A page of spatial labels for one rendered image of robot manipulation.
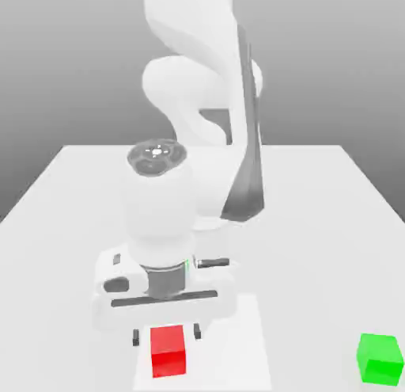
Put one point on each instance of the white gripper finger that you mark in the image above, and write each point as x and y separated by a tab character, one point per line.
135	337
197	331

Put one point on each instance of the small green cube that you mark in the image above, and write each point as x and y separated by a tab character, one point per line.
381	358

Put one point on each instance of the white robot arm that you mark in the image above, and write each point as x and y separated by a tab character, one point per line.
158	205

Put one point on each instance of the small red cube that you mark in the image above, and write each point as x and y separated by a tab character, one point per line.
167	350

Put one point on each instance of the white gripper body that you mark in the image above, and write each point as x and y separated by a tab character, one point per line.
164	312

